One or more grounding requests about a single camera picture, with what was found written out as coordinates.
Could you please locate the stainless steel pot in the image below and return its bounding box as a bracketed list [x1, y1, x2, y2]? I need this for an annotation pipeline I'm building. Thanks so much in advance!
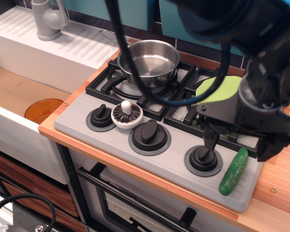
[128, 40, 180, 88]

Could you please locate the lime green plate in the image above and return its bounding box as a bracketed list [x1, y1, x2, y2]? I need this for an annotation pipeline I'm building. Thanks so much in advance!
[196, 76, 242, 104]

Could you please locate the grey toy stove top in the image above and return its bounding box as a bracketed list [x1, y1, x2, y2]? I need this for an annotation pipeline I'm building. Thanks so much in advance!
[54, 61, 262, 212]

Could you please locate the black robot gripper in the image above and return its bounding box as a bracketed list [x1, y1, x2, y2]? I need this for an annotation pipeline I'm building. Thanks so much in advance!
[196, 78, 290, 162]

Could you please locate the black left stove knob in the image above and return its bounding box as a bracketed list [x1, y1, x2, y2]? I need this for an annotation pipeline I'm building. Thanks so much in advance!
[86, 104, 116, 132]

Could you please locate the black stove knob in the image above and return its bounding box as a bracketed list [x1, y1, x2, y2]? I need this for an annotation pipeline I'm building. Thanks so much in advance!
[128, 119, 172, 156]
[184, 145, 223, 177]
[86, 104, 116, 132]

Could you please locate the white brown toy mushroom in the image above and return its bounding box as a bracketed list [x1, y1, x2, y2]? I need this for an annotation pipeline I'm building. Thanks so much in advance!
[111, 100, 144, 130]

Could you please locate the black left burner grate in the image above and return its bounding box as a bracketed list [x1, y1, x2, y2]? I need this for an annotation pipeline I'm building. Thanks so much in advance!
[86, 60, 197, 121]

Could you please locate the black middle stove knob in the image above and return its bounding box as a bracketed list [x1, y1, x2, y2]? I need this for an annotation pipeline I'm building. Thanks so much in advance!
[128, 119, 172, 156]

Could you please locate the white toy sink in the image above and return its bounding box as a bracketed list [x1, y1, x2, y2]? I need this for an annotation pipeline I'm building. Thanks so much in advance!
[0, 6, 118, 184]

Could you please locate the wooden drawer front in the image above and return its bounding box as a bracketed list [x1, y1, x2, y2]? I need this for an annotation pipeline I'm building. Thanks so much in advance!
[0, 152, 86, 232]

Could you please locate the grey toy faucet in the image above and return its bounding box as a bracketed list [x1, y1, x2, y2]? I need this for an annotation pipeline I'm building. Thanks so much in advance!
[31, 0, 68, 41]

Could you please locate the oven door with black handle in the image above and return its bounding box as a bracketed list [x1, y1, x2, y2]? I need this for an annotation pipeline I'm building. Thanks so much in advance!
[77, 163, 241, 232]

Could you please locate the black braided cable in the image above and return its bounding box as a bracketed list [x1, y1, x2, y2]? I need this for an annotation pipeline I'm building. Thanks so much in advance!
[103, 0, 232, 107]

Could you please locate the black cable lower left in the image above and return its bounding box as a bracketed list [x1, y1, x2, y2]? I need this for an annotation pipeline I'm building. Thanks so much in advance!
[0, 192, 57, 232]

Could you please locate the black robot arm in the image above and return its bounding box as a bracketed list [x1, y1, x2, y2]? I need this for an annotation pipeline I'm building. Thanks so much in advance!
[176, 0, 290, 161]

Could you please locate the black burner grate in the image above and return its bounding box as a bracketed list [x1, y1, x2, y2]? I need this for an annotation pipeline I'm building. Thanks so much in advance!
[86, 60, 197, 121]
[163, 67, 259, 158]

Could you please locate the black right stove knob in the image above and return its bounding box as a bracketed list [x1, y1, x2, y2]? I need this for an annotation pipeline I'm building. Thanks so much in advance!
[184, 145, 223, 177]

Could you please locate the black right burner grate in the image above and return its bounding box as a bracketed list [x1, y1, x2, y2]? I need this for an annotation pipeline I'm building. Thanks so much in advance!
[163, 67, 259, 158]

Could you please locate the orange plastic sink drain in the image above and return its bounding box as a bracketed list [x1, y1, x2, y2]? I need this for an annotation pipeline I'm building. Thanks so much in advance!
[24, 98, 63, 124]

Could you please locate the green toy pickle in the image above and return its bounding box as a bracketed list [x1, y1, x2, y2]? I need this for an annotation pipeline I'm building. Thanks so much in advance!
[218, 148, 249, 196]

